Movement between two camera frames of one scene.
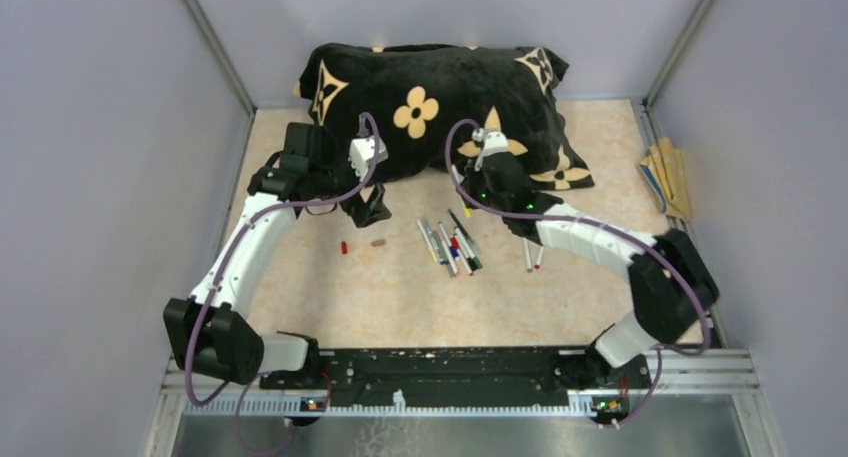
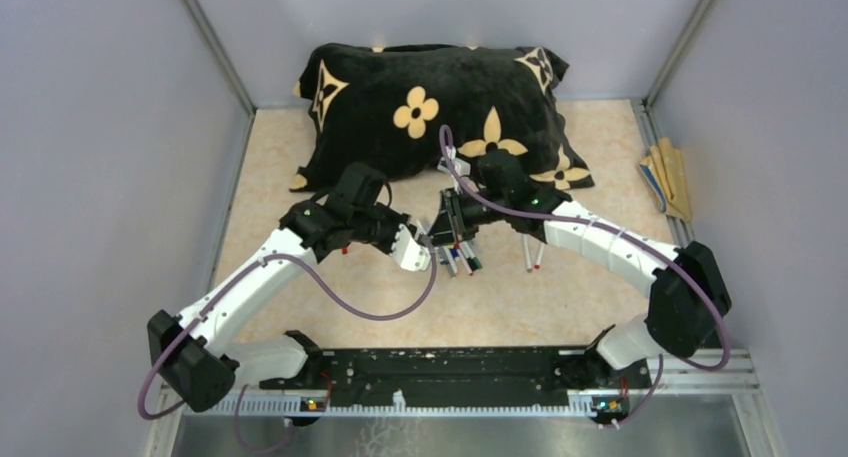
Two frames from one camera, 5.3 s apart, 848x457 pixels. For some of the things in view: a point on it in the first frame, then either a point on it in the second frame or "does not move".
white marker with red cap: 539,257 does not move
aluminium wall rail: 213,43 does not move
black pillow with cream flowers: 417,93 does not move
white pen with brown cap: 527,255 does not move
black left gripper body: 355,203 -> 378,228
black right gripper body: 477,188 -> 471,214
